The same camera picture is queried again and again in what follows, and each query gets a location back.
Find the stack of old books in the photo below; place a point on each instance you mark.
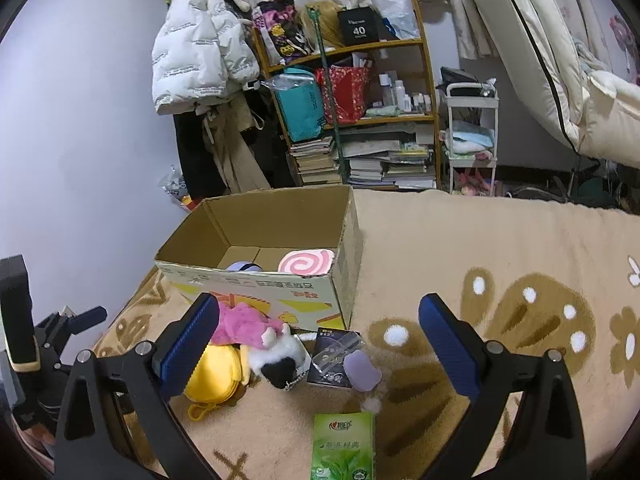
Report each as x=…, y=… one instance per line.
x=315, y=160

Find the printed plastic bag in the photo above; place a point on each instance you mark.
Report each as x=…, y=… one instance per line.
x=175, y=185

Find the lavender soft toy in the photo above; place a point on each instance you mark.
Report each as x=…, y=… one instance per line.
x=242, y=266

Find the black gift box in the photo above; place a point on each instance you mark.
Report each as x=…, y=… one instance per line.
x=360, y=27

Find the blonde wig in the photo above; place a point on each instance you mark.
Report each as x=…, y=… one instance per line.
x=327, y=25

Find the dark green bag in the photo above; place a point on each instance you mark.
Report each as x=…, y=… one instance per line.
x=597, y=192

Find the black hanging garment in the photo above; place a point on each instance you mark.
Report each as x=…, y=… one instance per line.
x=192, y=160

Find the pink plush toy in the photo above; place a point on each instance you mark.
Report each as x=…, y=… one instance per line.
x=240, y=322

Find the yellow toy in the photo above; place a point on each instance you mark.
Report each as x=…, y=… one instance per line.
x=187, y=202

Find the pile of books and papers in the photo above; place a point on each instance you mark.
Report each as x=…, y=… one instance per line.
x=390, y=165

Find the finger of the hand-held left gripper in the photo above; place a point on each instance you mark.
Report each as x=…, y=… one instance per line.
x=90, y=317

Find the colourful printed bag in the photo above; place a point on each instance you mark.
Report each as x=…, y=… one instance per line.
x=280, y=30

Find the green tissue packet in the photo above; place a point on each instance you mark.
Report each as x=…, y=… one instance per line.
x=342, y=445

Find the small black packet box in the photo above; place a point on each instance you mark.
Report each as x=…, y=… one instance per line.
x=325, y=375

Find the lavender soft pad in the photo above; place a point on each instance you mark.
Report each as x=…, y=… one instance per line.
x=362, y=372

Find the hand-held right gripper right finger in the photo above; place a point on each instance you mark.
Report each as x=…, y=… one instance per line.
x=445, y=340

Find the wooden shelf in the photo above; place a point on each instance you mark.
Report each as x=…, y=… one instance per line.
x=380, y=46

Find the green pole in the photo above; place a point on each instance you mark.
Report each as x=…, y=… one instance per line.
x=327, y=85

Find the white puffer jacket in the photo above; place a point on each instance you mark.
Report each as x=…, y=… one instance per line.
x=200, y=50

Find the cluster of cosmetic bottles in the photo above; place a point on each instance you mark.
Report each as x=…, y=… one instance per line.
x=400, y=95

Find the beige flower blanket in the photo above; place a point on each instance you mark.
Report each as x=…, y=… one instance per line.
x=450, y=250

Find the white trolley cart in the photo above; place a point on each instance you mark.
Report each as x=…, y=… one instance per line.
x=472, y=89

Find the pink swirl plush cushion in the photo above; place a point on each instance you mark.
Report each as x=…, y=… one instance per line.
x=305, y=262

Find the red patterned bag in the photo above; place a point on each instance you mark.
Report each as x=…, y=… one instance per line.
x=347, y=95

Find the light blue pillow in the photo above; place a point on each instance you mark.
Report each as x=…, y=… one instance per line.
x=470, y=137

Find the yellow plush pouch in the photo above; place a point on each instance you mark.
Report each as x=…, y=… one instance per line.
x=215, y=375

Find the cream padded chair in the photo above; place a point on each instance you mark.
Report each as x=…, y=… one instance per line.
x=540, y=60

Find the pink soft toys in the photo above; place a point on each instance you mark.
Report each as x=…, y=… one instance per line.
x=472, y=182

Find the black and white plush cat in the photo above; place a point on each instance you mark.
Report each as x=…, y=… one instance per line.
x=277, y=360

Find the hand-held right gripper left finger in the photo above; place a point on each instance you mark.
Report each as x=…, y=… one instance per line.
x=187, y=345

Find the cardboard box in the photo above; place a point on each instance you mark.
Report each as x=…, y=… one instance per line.
x=310, y=295

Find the black bag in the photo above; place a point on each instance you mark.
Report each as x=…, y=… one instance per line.
x=460, y=76

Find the wall poster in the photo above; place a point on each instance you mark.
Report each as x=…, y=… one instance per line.
x=622, y=45

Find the white plastic bag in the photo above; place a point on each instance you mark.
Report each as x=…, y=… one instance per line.
x=395, y=5

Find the teal paper bag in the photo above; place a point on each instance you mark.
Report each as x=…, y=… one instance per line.
x=300, y=110

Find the light blue knitted blanket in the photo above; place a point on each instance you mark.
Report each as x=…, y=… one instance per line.
x=590, y=57

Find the beige hanging coat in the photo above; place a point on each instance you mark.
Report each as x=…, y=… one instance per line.
x=235, y=160

